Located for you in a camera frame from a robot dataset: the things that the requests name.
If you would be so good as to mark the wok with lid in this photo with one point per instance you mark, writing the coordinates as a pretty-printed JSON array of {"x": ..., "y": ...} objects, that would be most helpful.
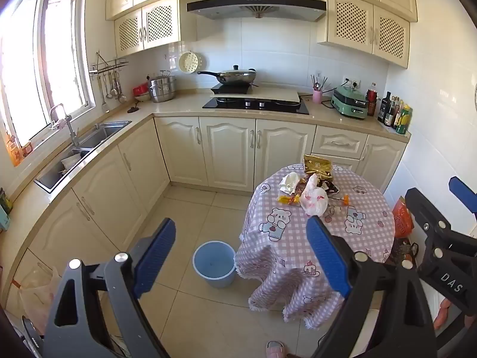
[{"x": 234, "y": 76}]

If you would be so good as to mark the metal utensil rack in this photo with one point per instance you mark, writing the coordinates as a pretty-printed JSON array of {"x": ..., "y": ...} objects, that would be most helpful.
[{"x": 111, "y": 65}]

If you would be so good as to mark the green electric grill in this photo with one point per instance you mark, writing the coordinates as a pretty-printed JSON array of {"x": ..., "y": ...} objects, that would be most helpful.
[{"x": 350, "y": 102}]

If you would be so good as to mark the clear plastic bag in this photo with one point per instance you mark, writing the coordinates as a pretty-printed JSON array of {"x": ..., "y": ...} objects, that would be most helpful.
[{"x": 37, "y": 294}]

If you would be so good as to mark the cream lattice door cabinet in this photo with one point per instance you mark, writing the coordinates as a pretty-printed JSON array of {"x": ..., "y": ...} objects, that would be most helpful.
[
  {"x": 149, "y": 26},
  {"x": 365, "y": 26}
]

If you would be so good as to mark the person's right hand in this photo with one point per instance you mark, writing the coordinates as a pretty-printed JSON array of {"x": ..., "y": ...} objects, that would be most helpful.
[{"x": 444, "y": 313}]

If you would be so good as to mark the clear wrapper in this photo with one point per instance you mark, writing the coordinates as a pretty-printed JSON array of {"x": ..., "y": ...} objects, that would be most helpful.
[{"x": 335, "y": 209}]

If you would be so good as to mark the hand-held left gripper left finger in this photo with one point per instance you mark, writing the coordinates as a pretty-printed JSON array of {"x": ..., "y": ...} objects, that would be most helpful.
[{"x": 154, "y": 257}]

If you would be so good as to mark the black glass gas stove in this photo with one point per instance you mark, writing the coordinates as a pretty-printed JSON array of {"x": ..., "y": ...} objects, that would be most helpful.
[{"x": 261, "y": 106}]

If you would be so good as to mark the steel sink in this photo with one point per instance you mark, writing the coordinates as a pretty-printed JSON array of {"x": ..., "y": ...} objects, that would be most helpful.
[{"x": 97, "y": 132}]

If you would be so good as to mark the green yellow bottle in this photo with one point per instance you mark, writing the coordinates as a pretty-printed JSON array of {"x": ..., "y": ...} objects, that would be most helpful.
[{"x": 403, "y": 121}]

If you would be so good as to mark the steel steamer pot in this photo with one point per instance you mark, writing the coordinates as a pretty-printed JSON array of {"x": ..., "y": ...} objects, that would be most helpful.
[{"x": 162, "y": 89}]

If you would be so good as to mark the pink cup with chopsticks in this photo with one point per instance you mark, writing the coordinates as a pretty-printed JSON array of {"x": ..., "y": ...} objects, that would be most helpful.
[{"x": 317, "y": 96}]

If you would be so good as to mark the cream colander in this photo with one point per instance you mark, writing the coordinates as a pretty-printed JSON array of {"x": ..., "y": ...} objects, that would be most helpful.
[{"x": 190, "y": 62}]

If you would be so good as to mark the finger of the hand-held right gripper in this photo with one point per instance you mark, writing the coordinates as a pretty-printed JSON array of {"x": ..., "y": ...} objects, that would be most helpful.
[
  {"x": 434, "y": 227},
  {"x": 464, "y": 194}
]

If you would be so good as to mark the small orange wrapper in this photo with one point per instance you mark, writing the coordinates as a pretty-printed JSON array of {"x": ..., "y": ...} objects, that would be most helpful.
[{"x": 345, "y": 198}]

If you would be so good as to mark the dark brown wrapper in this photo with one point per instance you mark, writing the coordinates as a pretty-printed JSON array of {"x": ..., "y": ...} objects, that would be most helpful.
[{"x": 329, "y": 186}]

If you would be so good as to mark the range hood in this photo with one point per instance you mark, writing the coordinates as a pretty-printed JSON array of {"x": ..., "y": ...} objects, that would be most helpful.
[{"x": 257, "y": 5}]

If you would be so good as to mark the pink slipper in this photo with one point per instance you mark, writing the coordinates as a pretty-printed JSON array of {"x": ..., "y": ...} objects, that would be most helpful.
[{"x": 275, "y": 350}]

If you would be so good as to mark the dark glass bottle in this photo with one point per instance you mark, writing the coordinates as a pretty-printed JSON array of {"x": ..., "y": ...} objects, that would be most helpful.
[{"x": 384, "y": 110}]

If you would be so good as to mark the red container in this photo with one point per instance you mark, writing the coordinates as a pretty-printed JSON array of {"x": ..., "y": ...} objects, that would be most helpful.
[{"x": 141, "y": 90}]

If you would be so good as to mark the window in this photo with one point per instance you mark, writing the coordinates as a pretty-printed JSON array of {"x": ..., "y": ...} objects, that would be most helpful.
[{"x": 22, "y": 63}]

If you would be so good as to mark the black induction cooker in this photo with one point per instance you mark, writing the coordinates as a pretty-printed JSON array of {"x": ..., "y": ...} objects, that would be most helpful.
[{"x": 231, "y": 89}]

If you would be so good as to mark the round table pink checked tablecloth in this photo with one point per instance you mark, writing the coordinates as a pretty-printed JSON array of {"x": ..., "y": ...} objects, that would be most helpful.
[{"x": 298, "y": 242}]

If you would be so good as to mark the cream base cabinet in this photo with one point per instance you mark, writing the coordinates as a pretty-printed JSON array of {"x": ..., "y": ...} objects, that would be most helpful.
[{"x": 227, "y": 149}]

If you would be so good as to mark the orange bag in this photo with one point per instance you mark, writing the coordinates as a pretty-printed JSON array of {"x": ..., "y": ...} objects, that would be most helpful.
[{"x": 402, "y": 218}]

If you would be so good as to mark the yellow wrapper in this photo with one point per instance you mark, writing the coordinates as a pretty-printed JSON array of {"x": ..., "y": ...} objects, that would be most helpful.
[{"x": 289, "y": 199}]

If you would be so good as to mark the white wall socket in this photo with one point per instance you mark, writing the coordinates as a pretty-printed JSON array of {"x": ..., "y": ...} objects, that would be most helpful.
[{"x": 353, "y": 82}]

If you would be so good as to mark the metal faucet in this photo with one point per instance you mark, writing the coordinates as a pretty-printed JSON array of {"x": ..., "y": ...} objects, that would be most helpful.
[{"x": 69, "y": 126}]

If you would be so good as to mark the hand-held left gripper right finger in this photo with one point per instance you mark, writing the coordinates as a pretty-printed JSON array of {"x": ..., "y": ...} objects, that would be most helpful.
[{"x": 328, "y": 257}]

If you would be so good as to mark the row of hanging metal utensils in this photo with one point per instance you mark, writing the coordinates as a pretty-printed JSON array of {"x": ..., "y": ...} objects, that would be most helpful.
[{"x": 115, "y": 89}]

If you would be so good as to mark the white tissue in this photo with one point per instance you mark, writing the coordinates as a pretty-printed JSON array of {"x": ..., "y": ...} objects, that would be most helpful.
[{"x": 290, "y": 182}]

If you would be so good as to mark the white plastic bag red print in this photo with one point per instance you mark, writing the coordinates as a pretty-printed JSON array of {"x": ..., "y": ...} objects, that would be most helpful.
[{"x": 315, "y": 199}]

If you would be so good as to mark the small dark sauce bottle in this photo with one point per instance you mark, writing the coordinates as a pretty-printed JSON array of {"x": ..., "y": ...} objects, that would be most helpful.
[{"x": 393, "y": 113}]

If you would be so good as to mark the blue plastic bin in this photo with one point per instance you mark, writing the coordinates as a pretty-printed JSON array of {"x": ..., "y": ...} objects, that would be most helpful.
[{"x": 214, "y": 264}]

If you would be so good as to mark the orange box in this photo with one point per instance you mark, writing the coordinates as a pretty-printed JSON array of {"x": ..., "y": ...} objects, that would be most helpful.
[{"x": 15, "y": 153}]

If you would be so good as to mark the cream drawer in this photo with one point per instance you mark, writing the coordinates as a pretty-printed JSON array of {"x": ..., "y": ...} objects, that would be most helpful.
[{"x": 339, "y": 142}]

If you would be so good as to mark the teal box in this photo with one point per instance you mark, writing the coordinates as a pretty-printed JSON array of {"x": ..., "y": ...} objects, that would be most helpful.
[{"x": 5, "y": 209}]

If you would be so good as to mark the gold foil bag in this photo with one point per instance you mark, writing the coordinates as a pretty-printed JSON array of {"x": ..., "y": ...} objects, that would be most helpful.
[{"x": 316, "y": 165}]

